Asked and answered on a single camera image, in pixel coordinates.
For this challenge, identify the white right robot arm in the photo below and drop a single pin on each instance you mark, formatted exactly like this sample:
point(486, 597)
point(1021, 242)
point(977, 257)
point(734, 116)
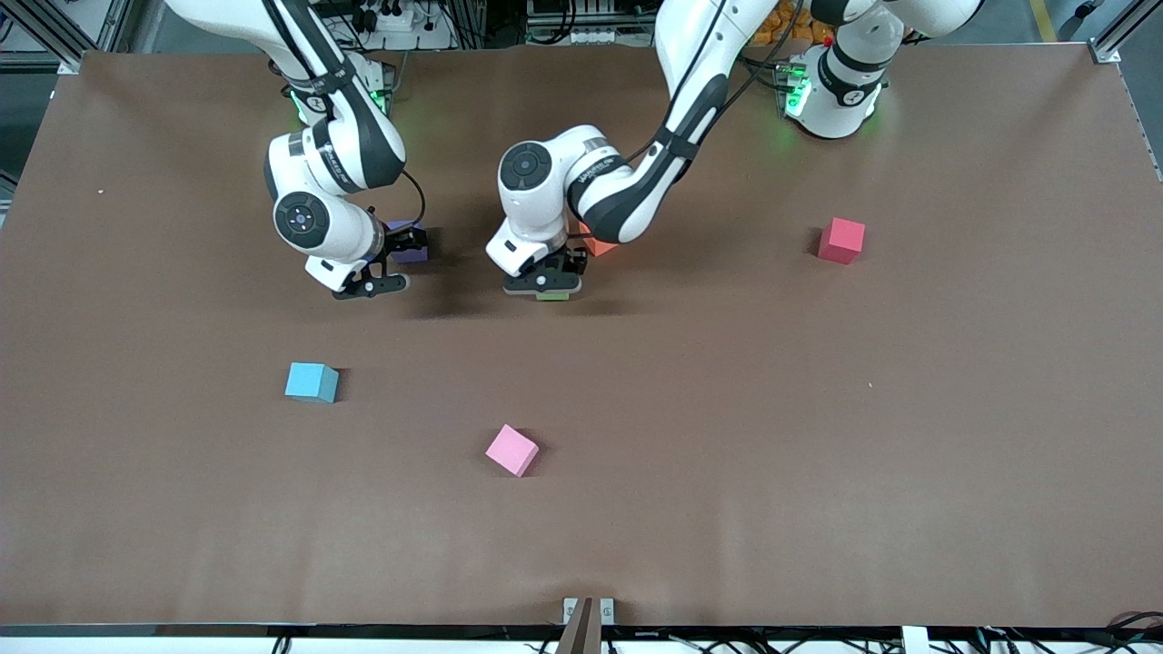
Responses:
point(304, 218)

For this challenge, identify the green foam cube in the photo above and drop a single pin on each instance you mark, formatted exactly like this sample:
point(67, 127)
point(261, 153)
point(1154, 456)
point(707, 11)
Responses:
point(551, 296)

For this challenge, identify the red foam cube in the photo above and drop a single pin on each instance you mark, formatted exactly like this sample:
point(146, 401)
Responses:
point(841, 241)

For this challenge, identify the pink foam cube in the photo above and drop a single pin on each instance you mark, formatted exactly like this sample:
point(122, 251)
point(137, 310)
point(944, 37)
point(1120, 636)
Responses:
point(511, 450)

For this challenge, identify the small metal bracket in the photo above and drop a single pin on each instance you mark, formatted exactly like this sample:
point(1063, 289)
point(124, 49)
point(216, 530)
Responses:
point(606, 610)

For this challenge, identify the orange foam cube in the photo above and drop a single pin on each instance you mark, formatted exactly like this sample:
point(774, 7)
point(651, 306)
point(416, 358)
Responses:
point(595, 247)

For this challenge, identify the brown table cover mat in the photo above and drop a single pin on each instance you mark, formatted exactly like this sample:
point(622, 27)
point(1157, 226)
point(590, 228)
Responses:
point(581, 527)

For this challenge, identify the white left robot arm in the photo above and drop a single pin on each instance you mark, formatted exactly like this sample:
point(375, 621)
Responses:
point(527, 168)

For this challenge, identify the aluminium frame strut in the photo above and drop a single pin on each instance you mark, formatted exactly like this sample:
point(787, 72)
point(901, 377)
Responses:
point(109, 23)
point(1122, 27)

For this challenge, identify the pile of orange objects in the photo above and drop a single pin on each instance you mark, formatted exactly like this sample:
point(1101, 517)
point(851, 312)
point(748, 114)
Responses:
point(800, 27)

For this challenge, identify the purple foam cube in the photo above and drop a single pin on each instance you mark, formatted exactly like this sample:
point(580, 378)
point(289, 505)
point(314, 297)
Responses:
point(413, 258)

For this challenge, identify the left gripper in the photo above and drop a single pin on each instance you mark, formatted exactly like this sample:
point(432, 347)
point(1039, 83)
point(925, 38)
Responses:
point(571, 261)

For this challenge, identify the white power strip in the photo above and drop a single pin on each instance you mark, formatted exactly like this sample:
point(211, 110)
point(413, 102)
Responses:
point(581, 36)
point(391, 18)

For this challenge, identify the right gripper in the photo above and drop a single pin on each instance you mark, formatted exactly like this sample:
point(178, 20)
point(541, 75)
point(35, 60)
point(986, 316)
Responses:
point(401, 242)

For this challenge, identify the cyan foam cube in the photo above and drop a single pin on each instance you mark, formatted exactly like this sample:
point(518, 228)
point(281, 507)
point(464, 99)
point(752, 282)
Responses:
point(309, 381)

